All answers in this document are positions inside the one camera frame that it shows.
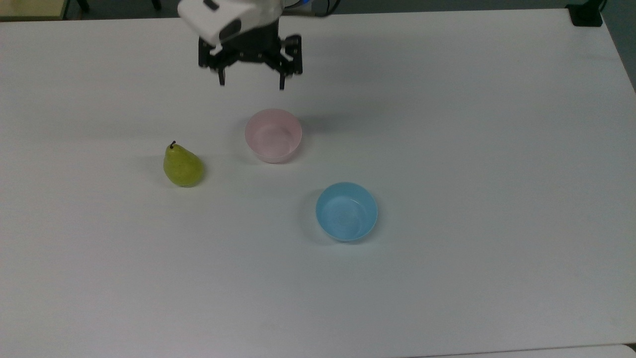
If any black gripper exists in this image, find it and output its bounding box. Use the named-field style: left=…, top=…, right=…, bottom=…
left=197, top=20, right=304, bottom=91

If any green pear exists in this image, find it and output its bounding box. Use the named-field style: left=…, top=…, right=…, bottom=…
left=162, top=140, right=205, bottom=189

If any pale pink plastic bowl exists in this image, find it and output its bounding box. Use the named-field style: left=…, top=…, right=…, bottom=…
left=244, top=108, right=304, bottom=164

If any light blue plastic bowl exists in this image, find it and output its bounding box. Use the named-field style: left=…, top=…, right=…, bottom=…
left=315, top=181, right=379, bottom=244

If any light wooden table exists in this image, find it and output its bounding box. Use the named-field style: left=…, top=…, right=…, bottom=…
left=0, top=0, right=70, bottom=21

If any black table corner clamp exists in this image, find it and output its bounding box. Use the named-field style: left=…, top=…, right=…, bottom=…
left=566, top=0, right=608, bottom=28

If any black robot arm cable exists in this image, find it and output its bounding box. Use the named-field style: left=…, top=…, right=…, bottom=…
left=284, top=0, right=343, bottom=18

